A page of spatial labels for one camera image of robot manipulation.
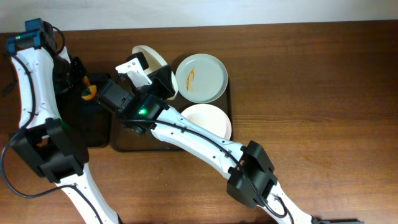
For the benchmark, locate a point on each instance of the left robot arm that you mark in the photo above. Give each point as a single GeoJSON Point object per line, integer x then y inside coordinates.
{"type": "Point", "coordinates": [47, 144]}

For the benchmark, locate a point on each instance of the white plate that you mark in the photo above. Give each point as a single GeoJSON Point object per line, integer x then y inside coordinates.
{"type": "Point", "coordinates": [211, 118]}
{"type": "Point", "coordinates": [155, 62]}

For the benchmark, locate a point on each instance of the green and orange sponge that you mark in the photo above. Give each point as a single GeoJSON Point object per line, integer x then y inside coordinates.
{"type": "Point", "coordinates": [90, 91]}

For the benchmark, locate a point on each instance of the brown translucent tray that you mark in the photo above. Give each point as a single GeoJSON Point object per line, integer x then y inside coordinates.
{"type": "Point", "coordinates": [126, 140]}

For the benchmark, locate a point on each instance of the grey-white plate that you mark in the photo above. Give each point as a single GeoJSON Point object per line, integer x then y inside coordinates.
{"type": "Point", "coordinates": [201, 78]}

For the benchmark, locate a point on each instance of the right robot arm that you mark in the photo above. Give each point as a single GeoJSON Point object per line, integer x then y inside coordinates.
{"type": "Point", "coordinates": [141, 106]}

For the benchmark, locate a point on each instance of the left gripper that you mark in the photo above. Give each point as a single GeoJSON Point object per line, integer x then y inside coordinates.
{"type": "Point", "coordinates": [76, 68]}

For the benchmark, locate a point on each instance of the black tray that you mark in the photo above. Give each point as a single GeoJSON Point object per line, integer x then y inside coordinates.
{"type": "Point", "coordinates": [87, 118]}

